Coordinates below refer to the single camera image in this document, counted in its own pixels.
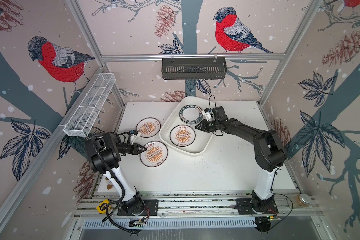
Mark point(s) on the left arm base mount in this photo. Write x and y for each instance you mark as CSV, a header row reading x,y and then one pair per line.
x,y
148,208

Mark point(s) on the small glass jar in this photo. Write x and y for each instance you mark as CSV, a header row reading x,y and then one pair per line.
x,y
302,200

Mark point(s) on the orange sunburst plate front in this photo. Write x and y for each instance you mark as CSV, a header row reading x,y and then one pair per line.
x,y
182,135

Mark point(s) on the orange sunburst plate back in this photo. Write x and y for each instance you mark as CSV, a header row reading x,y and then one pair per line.
x,y
148,127

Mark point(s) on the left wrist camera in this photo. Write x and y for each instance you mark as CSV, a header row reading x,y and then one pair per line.
x,y
133,135

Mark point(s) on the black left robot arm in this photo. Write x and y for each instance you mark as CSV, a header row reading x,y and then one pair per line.
x,y
104,154

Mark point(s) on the white plastic bin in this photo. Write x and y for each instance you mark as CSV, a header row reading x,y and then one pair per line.
x,y
202,139

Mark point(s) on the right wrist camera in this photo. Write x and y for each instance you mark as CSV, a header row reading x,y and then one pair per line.
x,y
208,114

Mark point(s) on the black hanging wire basket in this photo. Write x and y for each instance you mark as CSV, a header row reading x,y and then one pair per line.
x,y
194,68

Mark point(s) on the white mesh wall shelf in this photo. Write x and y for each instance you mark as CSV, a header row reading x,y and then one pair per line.
x,y
88,110

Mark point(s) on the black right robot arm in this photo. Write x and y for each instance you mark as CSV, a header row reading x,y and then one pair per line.
x,y
270,153

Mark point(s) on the aluminium frame crossbar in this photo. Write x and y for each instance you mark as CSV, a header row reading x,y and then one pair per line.
x,y
152,58

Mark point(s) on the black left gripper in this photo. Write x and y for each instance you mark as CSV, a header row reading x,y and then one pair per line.
x,y
135,148

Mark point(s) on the brown toy figure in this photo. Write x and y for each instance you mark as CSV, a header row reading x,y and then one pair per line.
x,y
109,184

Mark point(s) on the yellow tape measure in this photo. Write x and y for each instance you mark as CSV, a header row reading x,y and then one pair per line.
x,y
103,206

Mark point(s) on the green rim plate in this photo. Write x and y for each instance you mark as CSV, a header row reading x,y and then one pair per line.
x,y
191,114

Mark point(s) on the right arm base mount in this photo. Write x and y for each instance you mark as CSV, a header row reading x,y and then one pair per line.
x,y
256,205

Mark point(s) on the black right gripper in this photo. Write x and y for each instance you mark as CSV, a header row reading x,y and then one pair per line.
x,y
205,125

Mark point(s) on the orange sunburst plate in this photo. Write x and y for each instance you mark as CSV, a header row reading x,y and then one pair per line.
x,y
148,127
155,155
182,135

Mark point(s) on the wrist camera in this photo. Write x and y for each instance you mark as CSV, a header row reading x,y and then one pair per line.
x,y
208,114
133,135

